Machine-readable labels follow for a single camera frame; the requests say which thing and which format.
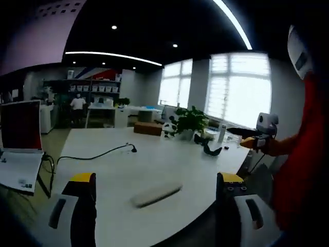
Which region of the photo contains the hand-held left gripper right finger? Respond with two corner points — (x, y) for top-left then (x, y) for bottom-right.
(215, 171), (277, 247)

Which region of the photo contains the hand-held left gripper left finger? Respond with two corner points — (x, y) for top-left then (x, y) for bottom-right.
(33, 172), (98, 247)

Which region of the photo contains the beige cutlery case base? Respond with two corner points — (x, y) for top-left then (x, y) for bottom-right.
(131, 189), (184, 208)

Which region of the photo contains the white bottle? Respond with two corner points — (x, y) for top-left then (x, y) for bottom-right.
(218, 124), (228, 144)

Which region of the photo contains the black curved headset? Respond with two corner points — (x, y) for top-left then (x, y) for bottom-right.
(194, 133), (224, 157)

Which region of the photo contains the grey mesh chair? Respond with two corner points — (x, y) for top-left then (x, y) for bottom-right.
(241, 151), (277, 209)

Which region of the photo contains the large window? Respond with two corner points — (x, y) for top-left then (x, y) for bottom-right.
(207, 52), (272, 129)

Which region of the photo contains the potted green plant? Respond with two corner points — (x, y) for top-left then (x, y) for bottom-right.
(174, 105), (209, 142)

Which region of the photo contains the person's red clothed torso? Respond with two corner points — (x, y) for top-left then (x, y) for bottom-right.
(272, 73), (329, 232)

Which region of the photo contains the white worn device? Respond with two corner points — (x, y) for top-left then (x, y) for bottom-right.
(287, 24), (315, 80)

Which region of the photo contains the black white round object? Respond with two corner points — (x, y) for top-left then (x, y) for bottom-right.
(161, 122), (178, 140)

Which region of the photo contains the narrow window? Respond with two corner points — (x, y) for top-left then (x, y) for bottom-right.
(158, 58), (193, 105)

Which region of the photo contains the brown cardboard box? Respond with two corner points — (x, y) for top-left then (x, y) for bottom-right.
(134, 122), (163, 136)

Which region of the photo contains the white background desk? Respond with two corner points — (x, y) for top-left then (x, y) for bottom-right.
(86, 104), (163, 129)

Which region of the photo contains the white laptop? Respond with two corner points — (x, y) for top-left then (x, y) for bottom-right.
(0, 100), (45, 194)

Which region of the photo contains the straight ceiling light strip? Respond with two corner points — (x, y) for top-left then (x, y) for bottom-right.
(213, 0), (253, 50)

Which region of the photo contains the row of white storage bins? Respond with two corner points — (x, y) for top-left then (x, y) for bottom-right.
(68, 84), (121, 93)

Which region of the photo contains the dark storage shelf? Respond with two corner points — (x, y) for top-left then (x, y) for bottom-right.
(42, 77), (122, 103)

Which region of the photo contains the curved ceiling light strip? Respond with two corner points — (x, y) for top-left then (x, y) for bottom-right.
(64, 51), (165, 67)

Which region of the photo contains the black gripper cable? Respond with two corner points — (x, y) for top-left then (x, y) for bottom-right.
(250, 151), (266, 176)

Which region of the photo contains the black laptop cable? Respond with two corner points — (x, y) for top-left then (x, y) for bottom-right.
(41, 153), (57, 199)

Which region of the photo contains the thick black power cable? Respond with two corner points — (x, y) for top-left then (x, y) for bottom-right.
(56, 143), (138, 168)

